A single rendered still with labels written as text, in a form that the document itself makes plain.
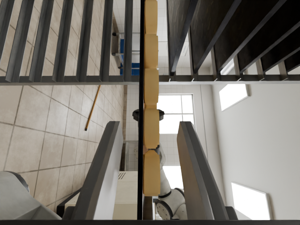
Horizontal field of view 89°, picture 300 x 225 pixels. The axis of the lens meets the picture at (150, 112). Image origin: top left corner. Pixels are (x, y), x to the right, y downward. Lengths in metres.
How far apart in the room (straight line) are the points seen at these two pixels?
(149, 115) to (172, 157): 4.74
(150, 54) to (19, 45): 0.73
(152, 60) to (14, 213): 0.39
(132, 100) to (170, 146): 1.94
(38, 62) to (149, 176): 0.70
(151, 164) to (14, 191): 0.37
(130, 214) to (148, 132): 1.52
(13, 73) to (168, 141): 4.45
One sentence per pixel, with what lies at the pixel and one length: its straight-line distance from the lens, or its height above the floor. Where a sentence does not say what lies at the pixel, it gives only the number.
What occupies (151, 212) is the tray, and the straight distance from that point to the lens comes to 0.21.
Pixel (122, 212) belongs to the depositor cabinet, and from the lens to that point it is 1.68.
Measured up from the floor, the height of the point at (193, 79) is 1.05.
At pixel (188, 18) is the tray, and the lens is 0.40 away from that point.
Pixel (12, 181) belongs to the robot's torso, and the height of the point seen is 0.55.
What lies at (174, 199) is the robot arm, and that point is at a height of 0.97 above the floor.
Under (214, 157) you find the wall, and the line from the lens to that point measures 5.24.
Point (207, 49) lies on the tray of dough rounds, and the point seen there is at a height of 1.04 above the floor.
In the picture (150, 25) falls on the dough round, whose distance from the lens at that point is 0.26.
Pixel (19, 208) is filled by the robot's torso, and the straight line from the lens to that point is 0.46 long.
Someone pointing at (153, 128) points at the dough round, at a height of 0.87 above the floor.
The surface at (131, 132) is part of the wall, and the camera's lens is 4.94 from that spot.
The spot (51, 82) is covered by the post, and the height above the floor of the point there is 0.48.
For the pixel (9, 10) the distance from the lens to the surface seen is 1.03.
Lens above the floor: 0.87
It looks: level
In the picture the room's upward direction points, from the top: 90 degrees clockwise
